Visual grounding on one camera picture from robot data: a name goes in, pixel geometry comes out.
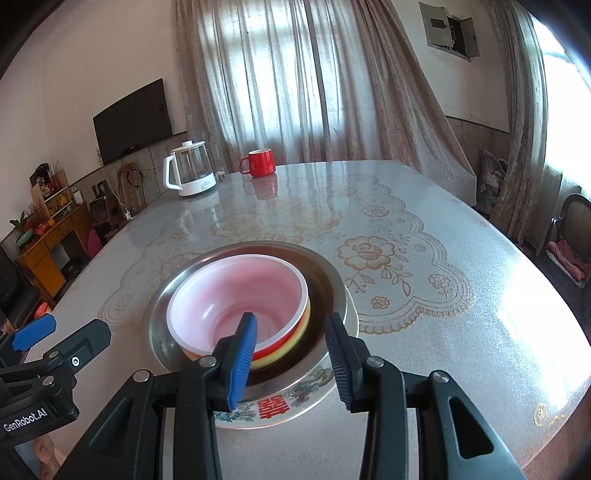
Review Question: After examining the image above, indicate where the red plastic bowl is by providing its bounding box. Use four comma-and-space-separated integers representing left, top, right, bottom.
166, 256, 309, 363

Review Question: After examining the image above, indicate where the wall electrical box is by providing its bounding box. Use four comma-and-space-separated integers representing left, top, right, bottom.
418, 1, 481, 62

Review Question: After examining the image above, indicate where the dark armchair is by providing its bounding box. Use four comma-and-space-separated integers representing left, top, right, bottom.
536, 194, 591, 289

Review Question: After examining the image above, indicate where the stainless steel bowl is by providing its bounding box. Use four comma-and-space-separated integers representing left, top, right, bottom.
141, 241, 348, 388

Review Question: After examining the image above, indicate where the large white printed plate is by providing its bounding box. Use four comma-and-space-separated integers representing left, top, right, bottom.
212, 291, 360, 431

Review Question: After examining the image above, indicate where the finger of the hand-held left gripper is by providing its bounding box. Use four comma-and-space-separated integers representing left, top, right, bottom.
10, 313, 57, 352
44, 318, 112, 377

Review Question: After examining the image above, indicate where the wide beige curtain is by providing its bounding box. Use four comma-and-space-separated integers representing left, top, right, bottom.
173, 0, 478, 206

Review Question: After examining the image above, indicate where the person's left hand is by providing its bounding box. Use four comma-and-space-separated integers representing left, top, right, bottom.
33, 434, 61, 476

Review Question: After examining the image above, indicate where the carved wooden chair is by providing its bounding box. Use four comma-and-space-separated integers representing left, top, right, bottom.
115, 162, 148, 208

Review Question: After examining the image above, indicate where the floral cushion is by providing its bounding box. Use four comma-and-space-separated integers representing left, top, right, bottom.
477, 150, 509, 215

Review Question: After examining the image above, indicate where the pink cloth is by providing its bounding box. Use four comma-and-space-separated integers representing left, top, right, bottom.
547, 240, 591, 280

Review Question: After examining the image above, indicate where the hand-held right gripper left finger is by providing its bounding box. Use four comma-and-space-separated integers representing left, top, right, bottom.
58, 311, 259, 480

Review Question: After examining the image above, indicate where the white electric kettle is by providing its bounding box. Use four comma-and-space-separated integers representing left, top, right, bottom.
163, 141, 219, 198

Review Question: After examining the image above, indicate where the yellow bowl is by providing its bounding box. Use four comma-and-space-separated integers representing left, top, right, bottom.
182, 300, 311, 370

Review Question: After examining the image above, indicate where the large window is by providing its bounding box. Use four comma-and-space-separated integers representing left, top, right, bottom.
533, 18, 591, 176

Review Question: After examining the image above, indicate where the black television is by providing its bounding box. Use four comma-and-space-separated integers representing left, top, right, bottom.
92, 78, 173, 165

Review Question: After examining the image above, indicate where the wooden shelf unit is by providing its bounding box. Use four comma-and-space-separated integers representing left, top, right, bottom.
29, 168, 75, 220

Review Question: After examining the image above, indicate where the yellow wooden cabinet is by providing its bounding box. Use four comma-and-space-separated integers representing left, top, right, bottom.
14, 203, 95, 301

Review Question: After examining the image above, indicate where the black sofa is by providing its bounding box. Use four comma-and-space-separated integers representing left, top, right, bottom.
0, 249, 47, 333

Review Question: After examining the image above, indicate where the red mug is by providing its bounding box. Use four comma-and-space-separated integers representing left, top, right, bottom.
239, 148, 278, 178

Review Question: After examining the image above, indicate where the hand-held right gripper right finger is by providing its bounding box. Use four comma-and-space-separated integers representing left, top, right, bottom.
324, 312, 527, 480

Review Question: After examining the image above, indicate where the narrow beige curtain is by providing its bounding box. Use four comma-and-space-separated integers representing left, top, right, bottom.
485, 0, 550, 245

